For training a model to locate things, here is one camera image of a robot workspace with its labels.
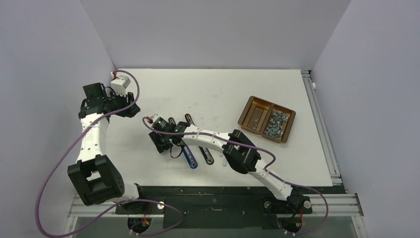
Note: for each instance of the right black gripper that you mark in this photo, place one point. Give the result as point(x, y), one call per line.
point(156, 137)

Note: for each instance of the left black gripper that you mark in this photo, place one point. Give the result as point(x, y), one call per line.
point(126, 100)

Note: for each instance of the blue stapler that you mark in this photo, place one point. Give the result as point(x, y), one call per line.
point(190, 157)

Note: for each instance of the black stapler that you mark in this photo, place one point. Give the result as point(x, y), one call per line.
point(204, 151)

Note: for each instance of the brown plastic tray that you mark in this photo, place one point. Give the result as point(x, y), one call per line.
point(255, 116)

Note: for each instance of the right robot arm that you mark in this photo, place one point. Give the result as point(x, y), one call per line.
point(241, 154)

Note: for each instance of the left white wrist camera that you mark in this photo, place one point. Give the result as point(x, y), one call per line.
point(119, 85)

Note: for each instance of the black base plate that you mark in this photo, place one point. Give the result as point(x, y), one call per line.
point(218, 207)

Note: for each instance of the aluminium side rail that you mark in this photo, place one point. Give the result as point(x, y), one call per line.
point(321, 128)

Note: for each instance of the aluminium front rail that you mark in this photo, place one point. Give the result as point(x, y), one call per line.
point(346, 205)

